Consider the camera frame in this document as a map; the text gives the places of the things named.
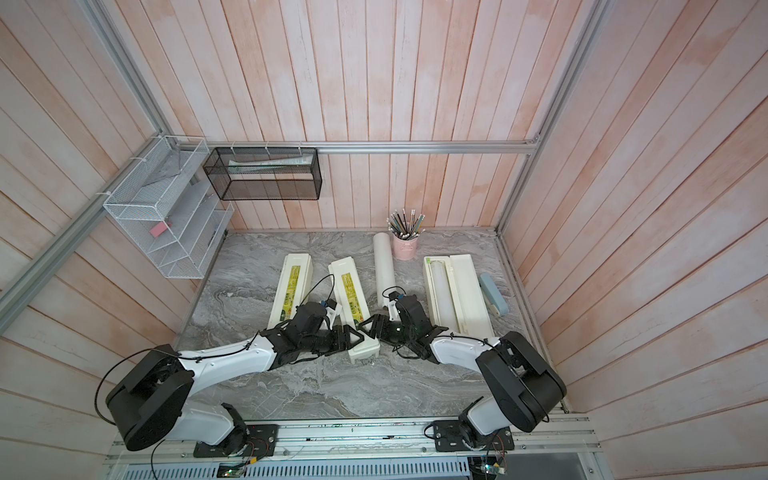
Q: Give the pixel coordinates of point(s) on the black wire basket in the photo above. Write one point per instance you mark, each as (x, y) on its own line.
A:
(241, 173)

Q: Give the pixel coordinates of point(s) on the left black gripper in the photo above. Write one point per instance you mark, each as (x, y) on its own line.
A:
(338, 331)

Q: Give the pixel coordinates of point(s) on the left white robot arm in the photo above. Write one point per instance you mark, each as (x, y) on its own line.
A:
(151, 403)

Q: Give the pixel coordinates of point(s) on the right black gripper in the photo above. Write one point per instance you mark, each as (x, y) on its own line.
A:
(378, 322)

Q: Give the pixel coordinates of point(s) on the white wire shelf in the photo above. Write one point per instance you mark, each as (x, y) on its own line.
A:
(163, 185)

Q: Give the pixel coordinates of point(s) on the cream dispenser lid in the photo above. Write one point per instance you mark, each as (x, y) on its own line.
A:
(354, 309)
(471, 312)

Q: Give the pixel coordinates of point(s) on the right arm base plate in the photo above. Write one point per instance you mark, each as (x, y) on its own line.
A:
(458, 436)

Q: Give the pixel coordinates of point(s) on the bundle of pencils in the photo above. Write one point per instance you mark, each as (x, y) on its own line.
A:
(405, 225)

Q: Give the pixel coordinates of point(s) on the far left cream dispenser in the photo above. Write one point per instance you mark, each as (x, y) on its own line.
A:
(293, 286)

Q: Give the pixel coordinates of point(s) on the aluminium front rail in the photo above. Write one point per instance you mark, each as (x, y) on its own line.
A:
(339, 439)

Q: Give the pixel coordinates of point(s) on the pink pencil cup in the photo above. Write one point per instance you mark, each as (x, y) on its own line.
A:
(404, 249)

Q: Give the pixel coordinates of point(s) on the blue stapler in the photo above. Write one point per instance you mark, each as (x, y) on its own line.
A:
(492, 295)

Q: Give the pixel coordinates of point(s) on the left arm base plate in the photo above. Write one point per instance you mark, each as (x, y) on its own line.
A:
(252, 441)

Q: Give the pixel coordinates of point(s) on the pink eraser block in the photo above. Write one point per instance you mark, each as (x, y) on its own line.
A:
(159, 229)

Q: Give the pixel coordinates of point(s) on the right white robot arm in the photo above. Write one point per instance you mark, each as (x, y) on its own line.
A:
(524, 387)

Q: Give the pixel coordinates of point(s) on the thick plastic wrap roll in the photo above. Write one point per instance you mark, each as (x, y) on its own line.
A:
(384, 266)

